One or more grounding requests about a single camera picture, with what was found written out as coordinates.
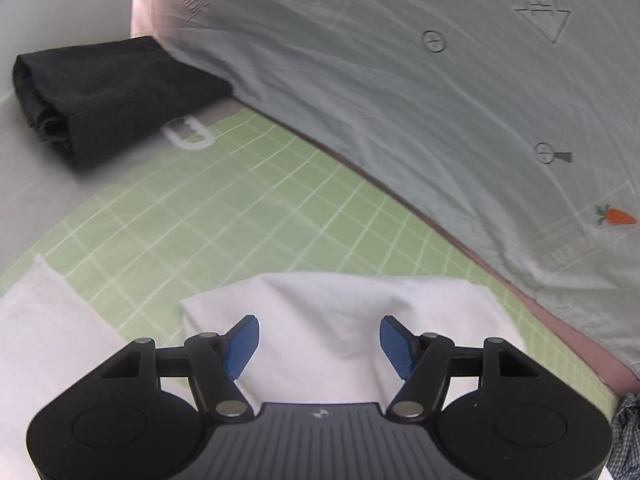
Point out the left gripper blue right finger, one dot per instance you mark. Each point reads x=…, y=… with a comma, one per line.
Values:
x=400, y=346

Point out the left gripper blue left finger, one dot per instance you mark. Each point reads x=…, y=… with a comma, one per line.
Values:
x=238, y=345

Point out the white trousers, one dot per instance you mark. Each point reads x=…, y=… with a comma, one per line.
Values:
x=318, y=338

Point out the green grid cutting mat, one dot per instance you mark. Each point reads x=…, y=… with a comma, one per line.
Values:
x=260, y=199

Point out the blue checked shirt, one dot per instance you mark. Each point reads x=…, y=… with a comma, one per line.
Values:
x=624, y=461

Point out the grey printed bed sheet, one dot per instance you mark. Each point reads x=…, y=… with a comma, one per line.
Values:
x=512, y=124

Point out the folded black garment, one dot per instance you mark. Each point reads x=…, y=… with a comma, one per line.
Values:
x=89, y=103

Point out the white plastic handle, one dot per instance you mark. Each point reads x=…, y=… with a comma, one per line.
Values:
x=188, y=134

